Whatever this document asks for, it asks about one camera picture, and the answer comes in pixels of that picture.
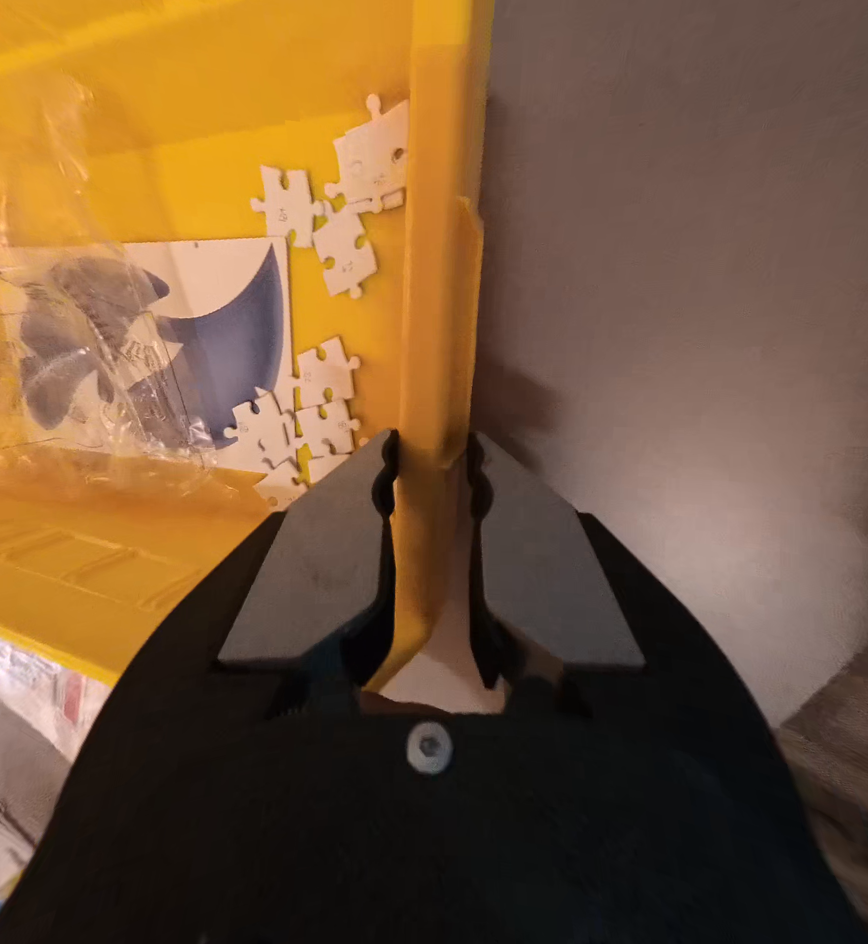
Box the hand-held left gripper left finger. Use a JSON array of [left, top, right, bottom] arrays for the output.
[[218, 430, 402, 687]]

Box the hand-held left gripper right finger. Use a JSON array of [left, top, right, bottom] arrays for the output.
[[467, 431, 645, 690]]

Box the pile of white puzzle pieces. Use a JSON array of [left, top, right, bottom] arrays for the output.
[[224, 94, 410, 513]]

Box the yellow plastic bin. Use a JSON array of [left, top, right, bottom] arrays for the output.
[[0, 0, 495, 690]]

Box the white paper sheet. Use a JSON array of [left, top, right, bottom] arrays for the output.
[[0, 623, 114, 764]]

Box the blue and white picture sheet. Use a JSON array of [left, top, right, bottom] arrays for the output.
[[6, 236, 291, 473]]

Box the clear plastic bag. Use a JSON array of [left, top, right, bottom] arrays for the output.
[[0, 74, 273, 510]]

